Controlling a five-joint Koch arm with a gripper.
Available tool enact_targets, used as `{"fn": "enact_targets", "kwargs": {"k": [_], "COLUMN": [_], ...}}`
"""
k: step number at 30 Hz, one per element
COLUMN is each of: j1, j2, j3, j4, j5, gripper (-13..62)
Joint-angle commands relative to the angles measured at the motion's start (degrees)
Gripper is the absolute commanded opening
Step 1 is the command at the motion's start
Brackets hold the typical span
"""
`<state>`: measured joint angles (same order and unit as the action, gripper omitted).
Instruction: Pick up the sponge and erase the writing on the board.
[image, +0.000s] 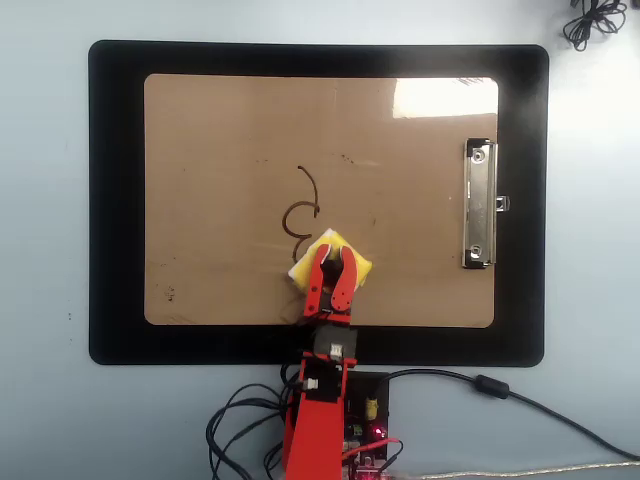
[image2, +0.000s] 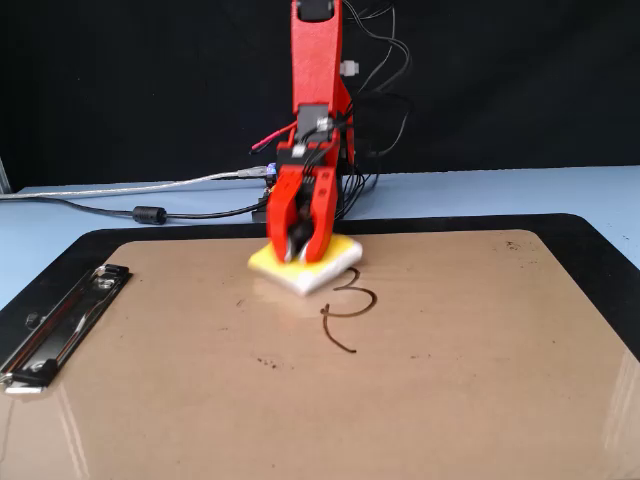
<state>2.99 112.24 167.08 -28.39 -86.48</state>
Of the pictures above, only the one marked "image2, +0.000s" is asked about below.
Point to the black backdrop cloth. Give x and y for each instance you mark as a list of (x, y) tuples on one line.
[(100, 75)]

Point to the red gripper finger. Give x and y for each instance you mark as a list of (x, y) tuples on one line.
[(280, 210), (322, 215)]

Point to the yellow sponge with black knob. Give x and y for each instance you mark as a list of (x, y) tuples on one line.
[(330, 270)]

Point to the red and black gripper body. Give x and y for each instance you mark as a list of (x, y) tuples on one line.
[(320, 155)]

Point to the brown hardboard clipboard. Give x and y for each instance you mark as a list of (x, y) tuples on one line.
[(300, 400)]

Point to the black rectangular desk mat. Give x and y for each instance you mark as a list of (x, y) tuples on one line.
[(590, 240)]

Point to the silver metal clipboard clip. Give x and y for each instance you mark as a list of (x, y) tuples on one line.
[(60, 330)]

